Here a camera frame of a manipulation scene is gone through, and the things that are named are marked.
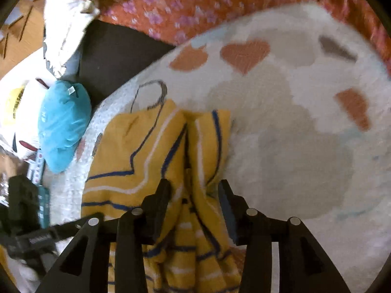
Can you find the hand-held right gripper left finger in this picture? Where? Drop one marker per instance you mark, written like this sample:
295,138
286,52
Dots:
162,203

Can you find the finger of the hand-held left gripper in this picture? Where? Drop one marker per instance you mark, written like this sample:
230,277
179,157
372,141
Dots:
65,227

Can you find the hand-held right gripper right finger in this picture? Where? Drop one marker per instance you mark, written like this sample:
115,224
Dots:
226,209

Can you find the yellow striped knit sweater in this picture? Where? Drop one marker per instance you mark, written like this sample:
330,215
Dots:
131,146

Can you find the teal patterned box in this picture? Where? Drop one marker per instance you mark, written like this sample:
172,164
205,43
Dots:
41,195

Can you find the white heart patterned blanket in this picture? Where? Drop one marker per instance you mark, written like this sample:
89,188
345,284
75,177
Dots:
290,146

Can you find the teal plush cushion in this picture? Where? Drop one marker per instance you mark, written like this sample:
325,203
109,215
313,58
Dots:
62,125

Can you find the dark brown mattress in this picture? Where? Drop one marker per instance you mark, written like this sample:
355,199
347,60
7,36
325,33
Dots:
116,55

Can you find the white patterned cloth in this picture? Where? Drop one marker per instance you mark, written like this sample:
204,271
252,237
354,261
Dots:
68,15

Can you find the orange floral bed sheet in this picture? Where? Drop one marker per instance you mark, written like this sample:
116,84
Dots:
213,3

